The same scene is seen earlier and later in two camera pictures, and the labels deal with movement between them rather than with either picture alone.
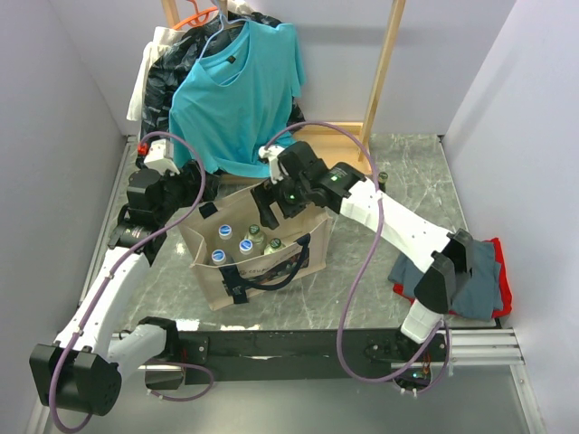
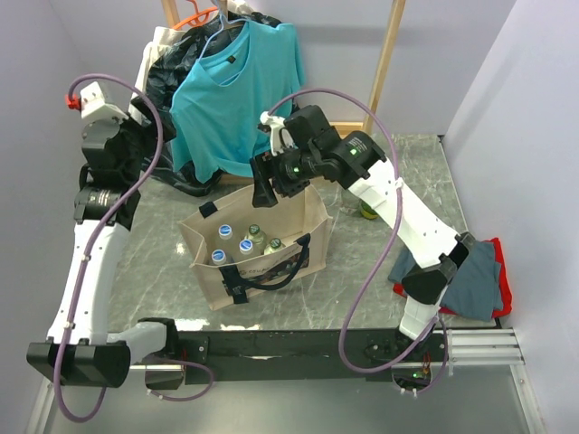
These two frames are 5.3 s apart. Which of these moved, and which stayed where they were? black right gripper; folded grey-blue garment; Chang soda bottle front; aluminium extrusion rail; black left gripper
Moved: black left gripper; black right gripper
Stayed: Chang soda bottle front; aluminium extrusion rail; folded grey-blue garment
